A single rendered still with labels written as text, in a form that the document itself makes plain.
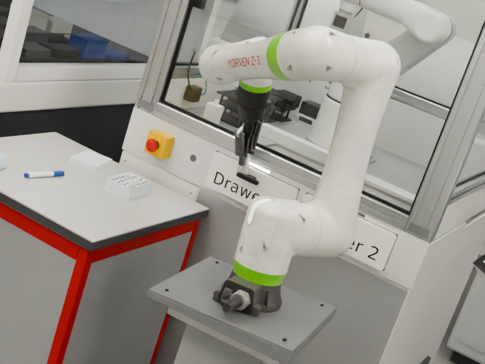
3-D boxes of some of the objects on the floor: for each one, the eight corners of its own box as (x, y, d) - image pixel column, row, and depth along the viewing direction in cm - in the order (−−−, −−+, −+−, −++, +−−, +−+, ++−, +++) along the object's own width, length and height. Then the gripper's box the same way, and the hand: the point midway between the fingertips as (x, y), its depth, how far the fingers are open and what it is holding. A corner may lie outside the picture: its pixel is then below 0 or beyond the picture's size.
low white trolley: (20, 493, 244) (92, 241, 223) (-135, 382, 268) (-82, 145, 247) (141, 419, 295) (209, 208, 274) (2, 331, 319) (55, 131, 298)
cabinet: (318, 527, 271) (413, 292, 248) (58, 364, 311) (121, 149, 288) (413, 417, 355) (491, 235, 332) (199, 300, 394) (255, 130, 372)
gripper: (253, 89, 259) (243, 159, 273) (229, 106, 250) (219, 177, 263) (276, 99, 256) (264, 169, 270) (251, 116, 247) (240, 187, 260)
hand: (243, 163), depth 264 cm, fingers closed, pressing on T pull
